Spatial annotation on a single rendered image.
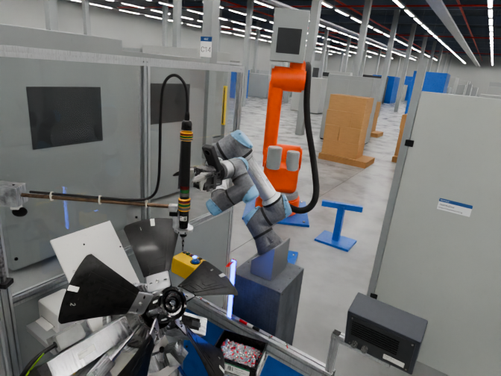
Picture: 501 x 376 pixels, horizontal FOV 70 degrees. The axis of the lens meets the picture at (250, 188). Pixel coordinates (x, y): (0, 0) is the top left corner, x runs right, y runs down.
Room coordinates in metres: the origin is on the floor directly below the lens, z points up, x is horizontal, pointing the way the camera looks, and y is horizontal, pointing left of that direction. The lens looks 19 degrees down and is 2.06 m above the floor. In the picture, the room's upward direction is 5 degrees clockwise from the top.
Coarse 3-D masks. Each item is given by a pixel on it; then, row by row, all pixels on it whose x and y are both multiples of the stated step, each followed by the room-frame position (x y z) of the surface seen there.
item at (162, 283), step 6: (150, 276) 1.19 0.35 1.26; (156, 276) 1.19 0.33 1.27; (162, 276) 1.19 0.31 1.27; (168, 276) 1.19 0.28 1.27; (150, 282) 1.17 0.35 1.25; (162, 282) 1.17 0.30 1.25; (168, 282) 1.17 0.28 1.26; (150, 288) 1.16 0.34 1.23; (156, 288) 1.16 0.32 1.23; (162, 288) 1.16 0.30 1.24
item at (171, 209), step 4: (168, 208) 1.19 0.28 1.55; (172, 208) 1.19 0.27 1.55; (176, 208) 1.19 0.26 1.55; (172, 212) 1.19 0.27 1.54; (176, 212) 1.19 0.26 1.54; (176, 216) 1.19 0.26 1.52; (176, 220) 1.19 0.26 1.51; (176, 224) 1.19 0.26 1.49; (188, 224) 1.24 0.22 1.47; (176, 228) 1.19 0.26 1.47; (188, 228) 1.20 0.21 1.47; (192, 228) 1.20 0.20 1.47; (176, 232) 1.18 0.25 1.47; (180, 232) 1.17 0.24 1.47; (184, 232) 1.17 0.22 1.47; (188, 232) 1.18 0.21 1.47
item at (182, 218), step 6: (186, 114) 1.20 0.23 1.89; (186, 120) 1.20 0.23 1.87; (186, 126) 1.19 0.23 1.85; (180, 216) 1.19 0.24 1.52; (186, 216) 1.19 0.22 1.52; (180, 222) 1.19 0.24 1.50; (186, 222) 1.19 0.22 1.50; (180, 228) 1.19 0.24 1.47; (180, 234) 1.19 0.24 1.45; (186, 234) 1.20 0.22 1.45
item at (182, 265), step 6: (174, 258) 1.66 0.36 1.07; (180, 258) 1.66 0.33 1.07; (186, 258) 1.67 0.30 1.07; (192, 258) 1.67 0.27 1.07; (174, 264) 1.65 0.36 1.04; (180, 264) 1.63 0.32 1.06; (186, 264) 1.61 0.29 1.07; (192, 264) 1.62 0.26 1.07; (198, 264) 1.62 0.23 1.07; (174, 270) 1.65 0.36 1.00; (180, 270) 1.63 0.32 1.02; (186, 270) 1.61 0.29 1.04; (192, 270) 1.59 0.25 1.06; (180, 276) 1.63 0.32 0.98; (186, 276) 1.61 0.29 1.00
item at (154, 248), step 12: (132, 228) 1.30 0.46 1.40; (144, 228) 1.31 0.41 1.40; (156, 228) 1.32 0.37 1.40; (168, 228) 1.33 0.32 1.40; (132, 240) 1.27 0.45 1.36; (144, 240) 1.28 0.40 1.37; (156, 240) 1.28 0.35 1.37; (168, 240) 1.29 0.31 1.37; (144, 252) 1.25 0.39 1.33; (156, 252) 1.24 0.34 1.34; (168, 252) 1.25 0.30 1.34; (144, 264) 1.22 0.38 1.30; (156, 264) 1.21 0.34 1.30; (168, 264) 1.22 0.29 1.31; (144, 276) 1.19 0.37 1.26
